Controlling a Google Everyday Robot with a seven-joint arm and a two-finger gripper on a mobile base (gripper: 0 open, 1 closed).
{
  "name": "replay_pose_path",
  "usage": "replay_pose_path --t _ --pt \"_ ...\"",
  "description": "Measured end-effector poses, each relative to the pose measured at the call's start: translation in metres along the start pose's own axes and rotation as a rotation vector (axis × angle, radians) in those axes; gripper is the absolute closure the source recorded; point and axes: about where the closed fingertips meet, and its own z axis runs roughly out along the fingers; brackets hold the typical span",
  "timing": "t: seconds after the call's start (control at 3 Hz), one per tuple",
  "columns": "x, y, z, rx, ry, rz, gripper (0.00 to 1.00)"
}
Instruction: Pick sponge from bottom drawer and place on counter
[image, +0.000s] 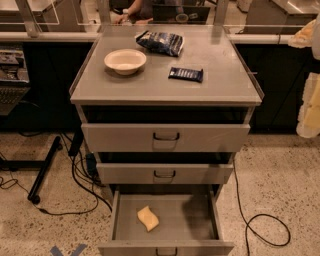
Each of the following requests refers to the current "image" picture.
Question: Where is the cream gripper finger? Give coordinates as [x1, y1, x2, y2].
[296, 73, 320, 138]
[288, 20, 316, 48]

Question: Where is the yellow sponge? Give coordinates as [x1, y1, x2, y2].
[137, 206, 159, 232]

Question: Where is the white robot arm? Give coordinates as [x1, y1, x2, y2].
[288, 14, 320, 138]

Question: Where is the grey drawer cabinet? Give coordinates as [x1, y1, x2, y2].
[68, 24, 265, 256]

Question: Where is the grey bottom drawer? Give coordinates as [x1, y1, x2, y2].
[98, 190, 233, 256]

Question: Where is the grey drawer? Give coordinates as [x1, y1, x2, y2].
[98, 190, 233, 256]
[97, 163, 233, 184]
[82, 124, 250, 153]

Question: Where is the grey middle drawer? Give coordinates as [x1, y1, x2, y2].
[97, 163, 233, 184]

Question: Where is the grey top drawer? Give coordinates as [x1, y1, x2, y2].
[82, 124, 250, 153]

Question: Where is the dark blue snack bar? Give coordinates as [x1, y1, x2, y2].
[168, 67, 203, 83]

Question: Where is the blue chip bag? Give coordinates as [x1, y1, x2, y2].
[135, 31, 184, 57]

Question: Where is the person in background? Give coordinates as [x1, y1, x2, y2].
[113, 0, 184, 25]

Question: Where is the clear water bottle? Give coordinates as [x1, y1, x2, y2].
[121, 9, 132, 26]

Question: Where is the white bowl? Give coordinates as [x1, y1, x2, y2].
[104, 49, 147, 75]

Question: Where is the black power adapter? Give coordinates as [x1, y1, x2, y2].
[85, 153, 97, 177]

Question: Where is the black table leg base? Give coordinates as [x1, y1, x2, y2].
[0, 136, 62, 204]

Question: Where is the black floor cable right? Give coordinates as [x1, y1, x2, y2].
[232, 160, 292, 256]

